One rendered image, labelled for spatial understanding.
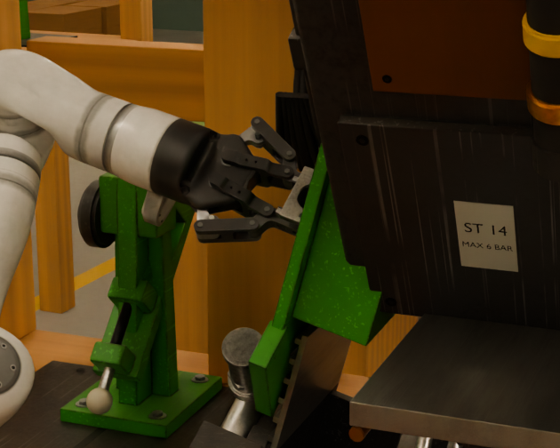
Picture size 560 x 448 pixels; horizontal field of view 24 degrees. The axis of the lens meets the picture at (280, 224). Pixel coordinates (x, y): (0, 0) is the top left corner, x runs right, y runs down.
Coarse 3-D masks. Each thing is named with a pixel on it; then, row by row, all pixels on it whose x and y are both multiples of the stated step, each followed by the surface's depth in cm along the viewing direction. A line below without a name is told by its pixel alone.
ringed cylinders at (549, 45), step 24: (528, 0) 79; (552, 0) 77; (528, 24) 80; (552, 24) 78; (528, 48) 81; (552, 48) 79; (552, 72) 81; (528, 96) 84; (552, 96) 82; (552, 120) 83; (552, 144) 85; (552, 168) 86
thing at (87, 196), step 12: (96, 180) 142; (84, 192) 140; (96, 192) 140; (84, 204) 139; (96, 204) 139; (84, 216) 139; (96, 216) 139; (84, 228) 140; (96, 228) 140; (84, 240) 141; (96, 240) 141; (108, 240) 143
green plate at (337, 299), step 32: (320, 160) 105; (320, 192) 106; (320, 224) 108; (320, 256) 109; (288, 288) 109; (320, 288) 109; (352, 288) 108; (288, 320) 111; (320, 320) 110; (352, 320) 109; (384, 320) 113
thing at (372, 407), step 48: (432, 336) 102; (480, 336) 102; (528, 336) 102; (384, 384) 93; (432, 384) 93; (480, 384) 93; (528, 384) 93; (432, 432) 88; (480, 432) 87; (528, 432) 86
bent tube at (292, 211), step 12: (300, 180) 117; (300, 192) 117; (288, 204) 116; (300, 204) 119; (288, 216) 115; (240, 408) 120; (252, 408) 120; (228, 420) 120; (240, 420) 119; (252, 420) 120; (240, 432) 119
